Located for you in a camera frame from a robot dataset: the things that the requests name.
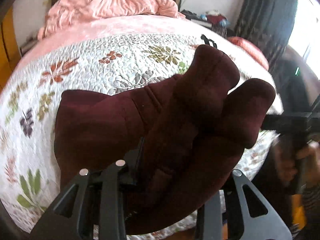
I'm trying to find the right hand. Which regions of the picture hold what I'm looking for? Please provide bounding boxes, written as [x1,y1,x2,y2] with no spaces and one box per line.
[272,135,319,188]

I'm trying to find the pink crumpled blanket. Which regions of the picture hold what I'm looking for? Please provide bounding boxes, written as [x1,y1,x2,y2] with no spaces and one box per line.
[37,0,185,41]

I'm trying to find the white floral quilt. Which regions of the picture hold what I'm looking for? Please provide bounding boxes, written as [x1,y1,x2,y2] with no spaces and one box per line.
[0,32,283,240]

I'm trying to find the maroon pants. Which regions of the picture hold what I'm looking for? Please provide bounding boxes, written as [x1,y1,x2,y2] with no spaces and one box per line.
[54,45,276,235]

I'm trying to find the red striped pillow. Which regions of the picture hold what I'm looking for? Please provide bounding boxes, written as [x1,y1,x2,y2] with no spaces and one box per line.
[227,36,269,70]

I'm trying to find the dark curtain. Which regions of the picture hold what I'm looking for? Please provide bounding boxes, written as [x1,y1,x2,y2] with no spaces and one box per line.
[234,0,298,69]

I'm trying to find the orange wooden wardrobe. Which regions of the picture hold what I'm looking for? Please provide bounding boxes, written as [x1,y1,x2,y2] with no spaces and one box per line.
[0,7,21,91]

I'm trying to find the cluttered bedside table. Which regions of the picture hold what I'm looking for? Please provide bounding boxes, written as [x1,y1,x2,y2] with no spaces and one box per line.
[181,9,235,37]

